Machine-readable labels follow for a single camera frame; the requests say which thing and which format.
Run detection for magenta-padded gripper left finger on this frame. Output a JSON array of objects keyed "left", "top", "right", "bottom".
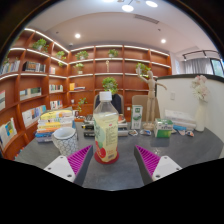
[{"left": 43, "top": 144, "right": 95, "bottom": 187}]

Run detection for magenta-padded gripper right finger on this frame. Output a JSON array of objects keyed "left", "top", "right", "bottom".
[{"left": 133, "top": 145, "right": 183, "bottom": 186}]

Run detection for clear bottle with white cap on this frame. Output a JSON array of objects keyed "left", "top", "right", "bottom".
[{"left": 92, "top": 91, "right": 120, "bottom": 164}]

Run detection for white patterned mug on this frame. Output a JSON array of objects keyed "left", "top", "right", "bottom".
[{"left": 51, "top": 126, "right": 80, "bottom": 158}]

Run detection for green and white box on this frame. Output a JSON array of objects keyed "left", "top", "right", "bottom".
[{"left": 153, "top": 118, "right": 174, "bottom": 139}]

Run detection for dark book stack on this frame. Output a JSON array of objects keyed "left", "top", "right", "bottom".
[{"left": 81, "top": 113, "right": 129, "bottom": 138}]

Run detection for colourful book stack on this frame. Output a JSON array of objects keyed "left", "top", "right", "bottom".
[{"left": 34, "top": 107, "right": 78, "bottom": 144}]

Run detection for green and white drink carton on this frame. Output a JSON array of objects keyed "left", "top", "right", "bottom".
[{"left": 130, "top": 104, "right": 144, "bottom": 130}]

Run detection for white book stack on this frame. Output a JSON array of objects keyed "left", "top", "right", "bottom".
[{"left": 164, "top": 109, "right": 198, "bottom": 130}]

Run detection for tan chair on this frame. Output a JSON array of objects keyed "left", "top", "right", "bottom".
[{"left": 131, "top": 94, "right": 161, "bottom": 123}]

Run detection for wooden artist mannequin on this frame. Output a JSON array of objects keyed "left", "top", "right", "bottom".
[{"left": 136, "top": 66, "right": 168, "bottom": 131}]

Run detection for black office chair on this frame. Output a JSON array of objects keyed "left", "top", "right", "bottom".
[{"left": 93, "top": 93, "right": 125, "bottom": 116}]

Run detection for white vase with flowers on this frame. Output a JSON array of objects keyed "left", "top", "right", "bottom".
[{"left": 191, "top": 74, "right": 211, "bottom": 132}]

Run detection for grey window curtain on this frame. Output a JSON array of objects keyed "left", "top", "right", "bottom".
[{"left": 184, "top": 58, "right": 214, "bottom": 75}]

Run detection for window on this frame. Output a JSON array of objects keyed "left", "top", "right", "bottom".
[{"left": 210, "top": 58, "right": 224, "bottom": 78}]

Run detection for ceiling air vent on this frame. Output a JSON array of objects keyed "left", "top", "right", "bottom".
[{"left": 134, "top": 13, "right": 160, "bottom": 25}]

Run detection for branching ceiling lamp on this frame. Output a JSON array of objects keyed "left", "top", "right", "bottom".
[{"left": 103, "top": 0, "right": 159, "bottom": 13}]

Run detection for wooden wall shelf unit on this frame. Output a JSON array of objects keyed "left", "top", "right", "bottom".
[{"left": 0, "top": 27, "right": 173, "bottom": 161}]

